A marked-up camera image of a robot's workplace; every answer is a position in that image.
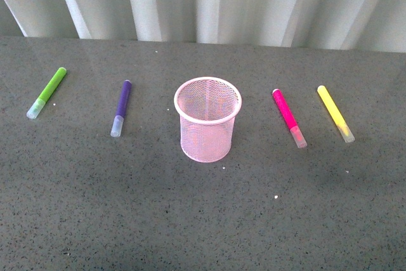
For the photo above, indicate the purple highlighter pen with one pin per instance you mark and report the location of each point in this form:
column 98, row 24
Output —
column 121, row 109

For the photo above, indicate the pink highlighter pen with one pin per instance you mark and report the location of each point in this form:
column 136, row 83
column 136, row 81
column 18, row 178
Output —
column 289, row 118

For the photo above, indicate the pink mesh pen cup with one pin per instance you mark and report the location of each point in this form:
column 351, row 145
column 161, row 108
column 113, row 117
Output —
column 207, row 107

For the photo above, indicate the yellow highlighter pen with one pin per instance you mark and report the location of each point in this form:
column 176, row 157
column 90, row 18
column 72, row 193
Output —
column 336, row 115

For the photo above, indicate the green highlighter pen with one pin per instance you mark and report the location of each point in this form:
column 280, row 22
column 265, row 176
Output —
column 46, row 93

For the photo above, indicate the white pleated curtain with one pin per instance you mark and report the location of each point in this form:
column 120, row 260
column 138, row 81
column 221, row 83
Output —
column 377, row 25

